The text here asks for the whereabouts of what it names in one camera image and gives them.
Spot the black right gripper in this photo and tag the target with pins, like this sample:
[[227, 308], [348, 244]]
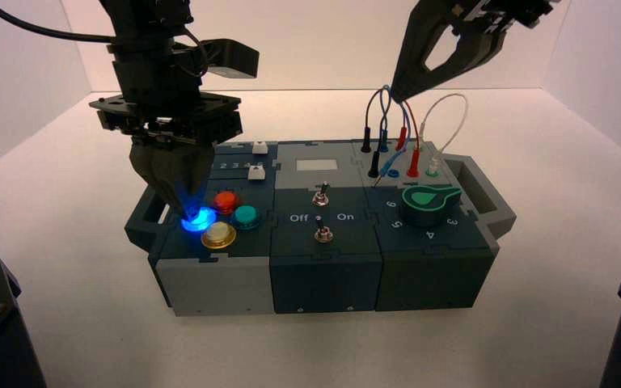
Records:
[[509, 13]]

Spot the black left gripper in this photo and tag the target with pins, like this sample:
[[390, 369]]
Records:
[[166, 107]]

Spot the blue round push button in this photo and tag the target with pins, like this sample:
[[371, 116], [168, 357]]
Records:
[[203, 220]]

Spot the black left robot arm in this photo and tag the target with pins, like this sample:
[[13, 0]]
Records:
[[150, 27]]

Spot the red round push button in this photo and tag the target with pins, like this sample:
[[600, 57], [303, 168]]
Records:
[[226, 202]]

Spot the yellow round push button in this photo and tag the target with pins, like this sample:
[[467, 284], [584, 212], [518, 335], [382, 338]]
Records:
[[218, 234]]

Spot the green round push button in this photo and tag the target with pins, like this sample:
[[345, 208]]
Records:
[[245, 217]]

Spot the white slider knob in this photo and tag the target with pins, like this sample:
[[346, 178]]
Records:
[[256, 173], [259, 146]]

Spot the green banana socket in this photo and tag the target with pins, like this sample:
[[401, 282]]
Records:
[[428, 173]]

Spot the blue banana socket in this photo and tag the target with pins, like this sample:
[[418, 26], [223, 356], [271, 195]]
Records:
[[393, 174]]

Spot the grey display screen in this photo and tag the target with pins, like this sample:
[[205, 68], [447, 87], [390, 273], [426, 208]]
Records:
[[317, 165]]

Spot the green rotary knob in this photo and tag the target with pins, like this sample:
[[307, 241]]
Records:
[[423, 206]]

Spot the dark teal modular task box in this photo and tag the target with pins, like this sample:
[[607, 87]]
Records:
[[321, 284]]

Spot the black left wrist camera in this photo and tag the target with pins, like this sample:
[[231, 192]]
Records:
[[233, 59]]

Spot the metal toggle switch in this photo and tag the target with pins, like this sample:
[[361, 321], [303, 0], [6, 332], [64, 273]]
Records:
[[321, 233], [319, 196]]

